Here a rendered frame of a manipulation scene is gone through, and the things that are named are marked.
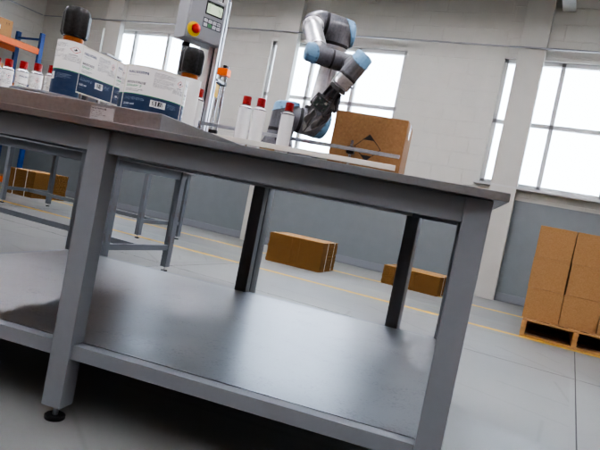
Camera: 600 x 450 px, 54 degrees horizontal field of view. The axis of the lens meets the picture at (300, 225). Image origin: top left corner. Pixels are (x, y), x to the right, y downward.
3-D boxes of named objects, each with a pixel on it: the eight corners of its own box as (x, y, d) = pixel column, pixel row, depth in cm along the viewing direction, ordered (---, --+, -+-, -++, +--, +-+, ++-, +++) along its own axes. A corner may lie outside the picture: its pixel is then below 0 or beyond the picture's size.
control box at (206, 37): (172, 37, 247) (181, -8, 247) (207, 50, 258) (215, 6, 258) (184, 36, 240) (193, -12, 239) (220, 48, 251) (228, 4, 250)
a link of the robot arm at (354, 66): (370, 61, 226) (376, 62, 218) (351, 83, 228) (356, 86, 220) (354, 46, 223) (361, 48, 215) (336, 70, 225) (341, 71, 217)
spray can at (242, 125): (229, 145, 233) (239, 94, 232) (234, 147, 238) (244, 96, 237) (241, 147, 232) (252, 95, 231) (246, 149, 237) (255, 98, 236)
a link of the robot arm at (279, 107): (265, 127, 270) (272, 97, 269) (293, 135, 273) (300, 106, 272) (270, 125, 258) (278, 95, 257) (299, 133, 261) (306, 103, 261)
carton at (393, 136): (323, 173, 245) (337, 109, 244) (335, 178, 269) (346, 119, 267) (395, 187, 238) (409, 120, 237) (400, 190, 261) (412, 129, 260)
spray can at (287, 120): (271, 153, 228) (282, 100, 227) (275, 154, 233) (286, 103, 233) (284, 155, 227) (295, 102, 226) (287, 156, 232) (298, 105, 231)
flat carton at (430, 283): (379, 282, 646) (383, 263, 645) (395, 280, 693) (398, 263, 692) (437, 296, 617) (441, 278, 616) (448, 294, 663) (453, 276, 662)
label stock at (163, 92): (182, 124, 179) (191, 77, 178) (114, 109, 173) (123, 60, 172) (178, 128, 198) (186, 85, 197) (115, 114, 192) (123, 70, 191)
